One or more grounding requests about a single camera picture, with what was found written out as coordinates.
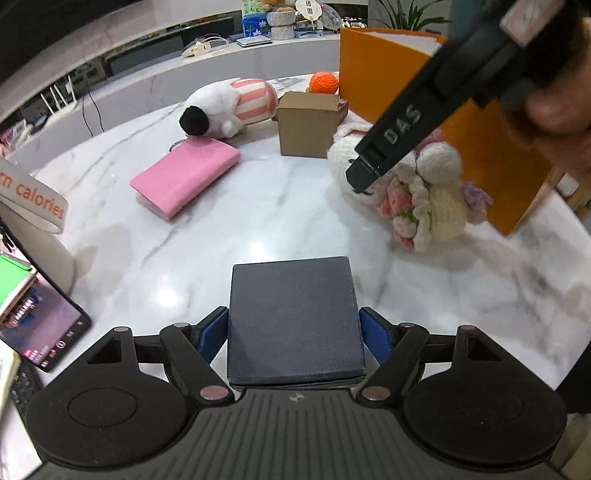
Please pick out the blue floral box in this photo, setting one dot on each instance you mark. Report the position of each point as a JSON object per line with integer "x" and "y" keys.
{"x": 255, "y": 25}

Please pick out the white stand orange lettering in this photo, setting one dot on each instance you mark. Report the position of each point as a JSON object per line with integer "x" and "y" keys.
{"x": 32, "y": 198}

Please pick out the black smartphone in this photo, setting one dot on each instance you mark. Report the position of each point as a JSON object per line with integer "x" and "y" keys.
{"x": 51, "y": 330}

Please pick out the black keyboard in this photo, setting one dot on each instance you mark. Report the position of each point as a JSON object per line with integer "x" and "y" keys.
{"x": 25, "y": 390}

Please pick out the orange crochet ball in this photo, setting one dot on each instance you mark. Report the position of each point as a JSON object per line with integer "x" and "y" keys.
{"x": 324, "y": 83}

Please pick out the dark grey box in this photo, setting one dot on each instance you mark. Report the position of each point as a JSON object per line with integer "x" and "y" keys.
{"x": 293, "y": 318}

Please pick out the green potted plant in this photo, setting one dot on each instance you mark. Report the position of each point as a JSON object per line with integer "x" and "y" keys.
{"x": 406, "y": 14}

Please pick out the green leaf poster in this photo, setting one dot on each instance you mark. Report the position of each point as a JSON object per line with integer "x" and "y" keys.
{"x": 251, "y": 5}

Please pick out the orange storage box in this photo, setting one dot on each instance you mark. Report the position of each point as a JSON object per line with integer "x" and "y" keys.
{"x": 480, "y": 152}

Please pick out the brown cardboard box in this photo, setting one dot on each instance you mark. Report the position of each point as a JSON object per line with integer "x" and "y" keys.
{"x": 307, "y": 124}

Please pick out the white wifi router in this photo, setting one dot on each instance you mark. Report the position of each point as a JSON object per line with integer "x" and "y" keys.
{"x": 60, "y": 94}

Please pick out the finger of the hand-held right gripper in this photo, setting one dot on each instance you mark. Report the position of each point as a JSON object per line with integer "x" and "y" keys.
{"x": 364, "y": 170}

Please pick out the white plush pink striped hat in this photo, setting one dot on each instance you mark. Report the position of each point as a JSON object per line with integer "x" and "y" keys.
{"x": 231, "y": 104}

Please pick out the white crochet bunny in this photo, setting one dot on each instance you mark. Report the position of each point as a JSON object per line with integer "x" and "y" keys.
{"x": 344, "y": 154}

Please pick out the white marble tv cabinet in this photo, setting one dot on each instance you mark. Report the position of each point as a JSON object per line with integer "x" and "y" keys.
{"x": 175, "y": 87}

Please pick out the brown teddy bear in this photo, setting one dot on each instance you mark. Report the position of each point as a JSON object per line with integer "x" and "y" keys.
{"x": 277, "y": 4}

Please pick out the silver laptop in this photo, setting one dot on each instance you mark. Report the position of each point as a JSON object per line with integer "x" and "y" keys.
{"x": 253, "y": 40}

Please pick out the white power strip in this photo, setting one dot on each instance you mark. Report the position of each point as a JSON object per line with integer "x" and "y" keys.
{"x": 196, "y": 48}

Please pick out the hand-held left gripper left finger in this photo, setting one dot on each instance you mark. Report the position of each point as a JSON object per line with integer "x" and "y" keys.
{"x": 211, "y": 334}

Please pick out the crochet flower bouquet doll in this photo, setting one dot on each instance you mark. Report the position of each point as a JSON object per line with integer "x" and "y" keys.
{"x": 438, "y": 203}

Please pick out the green flat pad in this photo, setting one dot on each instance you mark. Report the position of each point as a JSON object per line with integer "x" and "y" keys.
{"x": 14, "y": 277}

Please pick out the white round paper fan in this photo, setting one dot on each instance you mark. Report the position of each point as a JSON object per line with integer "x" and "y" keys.
{"x": 308, "y": 9}

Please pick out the black television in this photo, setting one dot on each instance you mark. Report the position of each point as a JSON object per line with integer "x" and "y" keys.
{"x": 115, "y": 21}

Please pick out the pink wallet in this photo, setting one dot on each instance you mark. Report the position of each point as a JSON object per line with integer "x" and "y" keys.
{"x": 184, "y": 177}

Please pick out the translucent floral fan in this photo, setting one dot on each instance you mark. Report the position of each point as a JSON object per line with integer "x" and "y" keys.
{"x": 331, "y": 14}

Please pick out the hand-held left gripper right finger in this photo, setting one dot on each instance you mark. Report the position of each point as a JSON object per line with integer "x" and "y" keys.
{"x": 375, "y": 334}

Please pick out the person's right hand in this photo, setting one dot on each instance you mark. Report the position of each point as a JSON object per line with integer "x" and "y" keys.
{"x": 565, "y": 120}

